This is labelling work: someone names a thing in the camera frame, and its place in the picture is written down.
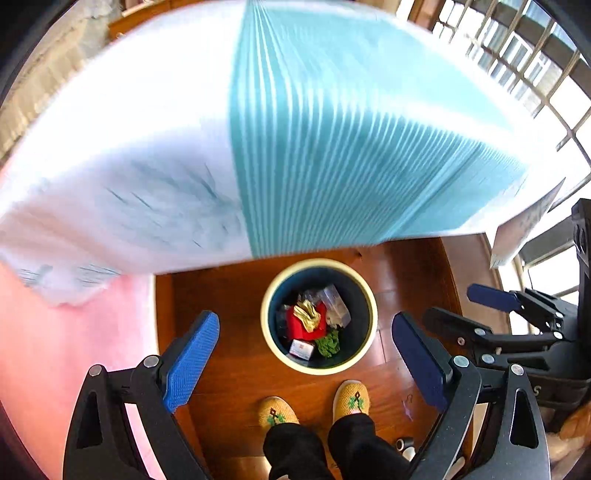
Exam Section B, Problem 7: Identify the white pipe on floor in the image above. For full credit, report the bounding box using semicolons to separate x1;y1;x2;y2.
394;437;416;462

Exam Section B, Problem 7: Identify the left yellow embroidered slipper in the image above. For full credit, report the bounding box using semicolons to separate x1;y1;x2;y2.
259;396;300;432

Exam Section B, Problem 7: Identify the yellow embroidered slipper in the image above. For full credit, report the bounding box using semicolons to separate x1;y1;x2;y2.
259;396;300;432
332;380;370;423

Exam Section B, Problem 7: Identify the white red small box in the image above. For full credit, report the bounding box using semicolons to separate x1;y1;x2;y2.
288;339;315;361

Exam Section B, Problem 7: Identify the left black trouser leg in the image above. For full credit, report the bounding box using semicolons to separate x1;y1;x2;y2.
263;423;335;480

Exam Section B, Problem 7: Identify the teal white patterned tablecloth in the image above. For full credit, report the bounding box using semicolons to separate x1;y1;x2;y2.
1;1;563;304

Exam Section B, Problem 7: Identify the round cream rimmed trash bin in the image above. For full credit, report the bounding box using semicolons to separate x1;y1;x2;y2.
260;259;378;376

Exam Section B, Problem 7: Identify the yellow paper ball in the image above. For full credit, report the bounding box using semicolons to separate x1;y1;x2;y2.
294;299;322;333

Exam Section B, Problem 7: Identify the right black trouser leg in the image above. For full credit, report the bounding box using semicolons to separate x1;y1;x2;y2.
328;413;410;480

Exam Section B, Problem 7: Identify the black trouser leg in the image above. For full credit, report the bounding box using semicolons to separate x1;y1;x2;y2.
263;423;335;480
328;413;410;480

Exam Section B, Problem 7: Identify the window security grille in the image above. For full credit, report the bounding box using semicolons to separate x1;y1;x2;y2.
433;1;590;303

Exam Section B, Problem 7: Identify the green paper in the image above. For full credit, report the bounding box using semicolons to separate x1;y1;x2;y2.
315;328;341;359

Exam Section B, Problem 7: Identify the right yellow embroidered slipper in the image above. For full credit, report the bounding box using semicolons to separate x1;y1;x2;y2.
332;380;370;423

